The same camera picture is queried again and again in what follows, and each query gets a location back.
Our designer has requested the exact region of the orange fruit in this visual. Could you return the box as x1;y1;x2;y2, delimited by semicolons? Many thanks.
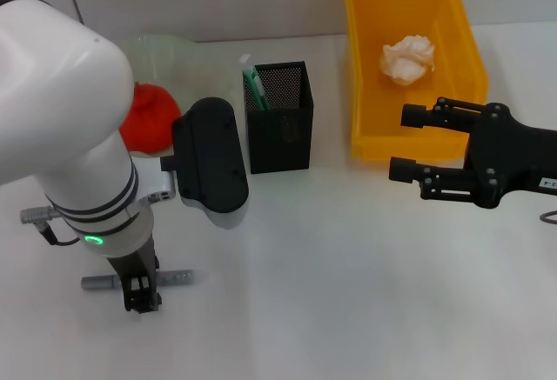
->
119;82;183;155

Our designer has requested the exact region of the yellow plastic bin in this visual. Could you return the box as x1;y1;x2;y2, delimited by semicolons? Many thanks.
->
342;0;489;163

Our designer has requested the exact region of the green utility knife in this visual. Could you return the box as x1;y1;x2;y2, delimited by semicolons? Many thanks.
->
238;52;273;111

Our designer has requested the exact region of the gray marker pen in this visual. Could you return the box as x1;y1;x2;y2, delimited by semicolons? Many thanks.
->
81;269;205;292

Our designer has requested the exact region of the black mesh pen holder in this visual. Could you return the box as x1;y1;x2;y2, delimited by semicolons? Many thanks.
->
241;60;315;176

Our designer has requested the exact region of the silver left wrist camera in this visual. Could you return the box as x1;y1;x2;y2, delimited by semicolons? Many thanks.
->
160;97;250;230

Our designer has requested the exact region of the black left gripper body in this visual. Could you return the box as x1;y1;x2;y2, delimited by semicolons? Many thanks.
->
106;237;160;290

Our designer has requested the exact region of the white paper ball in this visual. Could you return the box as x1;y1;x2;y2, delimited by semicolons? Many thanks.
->
380;34;438;87

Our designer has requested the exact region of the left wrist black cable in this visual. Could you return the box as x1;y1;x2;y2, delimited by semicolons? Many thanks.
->
19;206;84;246

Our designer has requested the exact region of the pale green glass fruit plate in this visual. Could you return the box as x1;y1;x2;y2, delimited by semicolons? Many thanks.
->
117;34;236;159

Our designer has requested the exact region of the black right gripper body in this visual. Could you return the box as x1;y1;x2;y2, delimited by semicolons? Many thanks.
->
463;101;557;210

